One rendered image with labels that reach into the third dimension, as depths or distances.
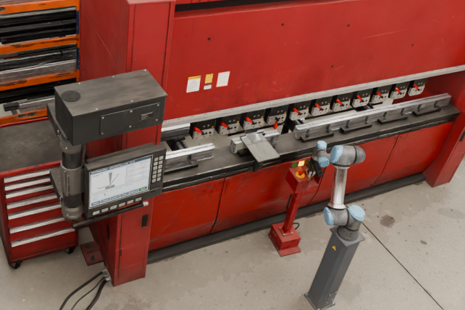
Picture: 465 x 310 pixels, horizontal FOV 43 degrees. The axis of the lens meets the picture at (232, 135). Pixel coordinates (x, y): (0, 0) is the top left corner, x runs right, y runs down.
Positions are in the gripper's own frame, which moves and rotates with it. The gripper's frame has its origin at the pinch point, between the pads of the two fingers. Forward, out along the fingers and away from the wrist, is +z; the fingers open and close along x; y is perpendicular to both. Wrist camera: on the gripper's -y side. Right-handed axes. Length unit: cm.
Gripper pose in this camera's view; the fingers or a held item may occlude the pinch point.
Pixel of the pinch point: (310, 177)
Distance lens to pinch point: 454.2
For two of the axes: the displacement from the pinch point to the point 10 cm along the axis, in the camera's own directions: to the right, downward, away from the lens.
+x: -9.1, 1.4, -4.0
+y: -3.7, -6.9, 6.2
